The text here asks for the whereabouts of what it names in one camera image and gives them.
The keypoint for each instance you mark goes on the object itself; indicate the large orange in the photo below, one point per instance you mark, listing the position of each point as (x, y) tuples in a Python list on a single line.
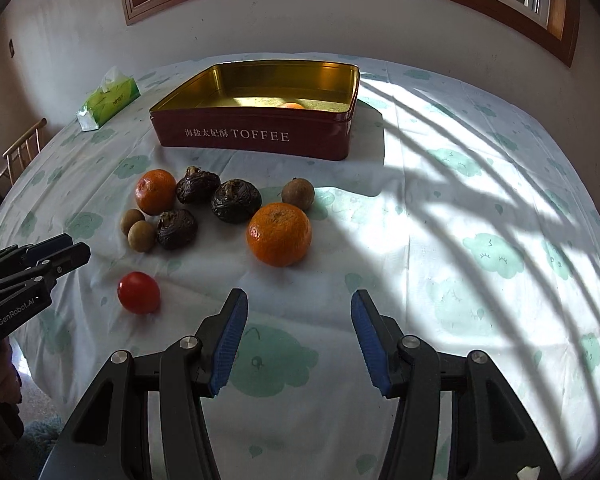
[(279, 235)]

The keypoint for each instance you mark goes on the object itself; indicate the green tissue pack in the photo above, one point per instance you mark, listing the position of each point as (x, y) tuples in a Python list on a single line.
[(107, 102)]

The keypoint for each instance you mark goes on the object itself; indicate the light wooden chair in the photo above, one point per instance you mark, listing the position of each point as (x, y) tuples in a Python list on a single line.
[(22, 145)]

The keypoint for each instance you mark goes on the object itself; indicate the small orange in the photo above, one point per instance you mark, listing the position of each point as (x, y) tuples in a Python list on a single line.
[(292, 105), (155, 191)]

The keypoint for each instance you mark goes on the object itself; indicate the red and gold tin box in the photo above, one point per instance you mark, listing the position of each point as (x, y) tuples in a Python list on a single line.
[(240, 132)]

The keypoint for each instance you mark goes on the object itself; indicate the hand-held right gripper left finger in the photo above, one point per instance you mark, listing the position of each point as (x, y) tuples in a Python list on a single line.
[(230, 340)]

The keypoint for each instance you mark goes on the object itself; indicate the red tomato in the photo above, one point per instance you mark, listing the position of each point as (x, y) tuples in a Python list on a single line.
[(138, 292)]

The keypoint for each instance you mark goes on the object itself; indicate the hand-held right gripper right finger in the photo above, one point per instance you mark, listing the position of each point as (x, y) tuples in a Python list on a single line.
[(370, 345)]

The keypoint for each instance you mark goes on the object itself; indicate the dark water chestnut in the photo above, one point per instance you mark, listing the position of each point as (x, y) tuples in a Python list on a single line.
[(197, 186), (176, 229), (235, 201)]

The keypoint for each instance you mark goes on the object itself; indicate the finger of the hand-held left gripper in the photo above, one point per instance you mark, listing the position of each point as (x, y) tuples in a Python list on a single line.
[(70, 255), (55, 242)]

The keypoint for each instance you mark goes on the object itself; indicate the brown longan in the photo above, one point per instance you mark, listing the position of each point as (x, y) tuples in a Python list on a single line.
[(142, 236), (298, 193), (131, 219)]

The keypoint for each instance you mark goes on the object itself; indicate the white green-patterned tablecloth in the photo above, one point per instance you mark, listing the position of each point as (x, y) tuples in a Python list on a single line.
[(430, 260)]

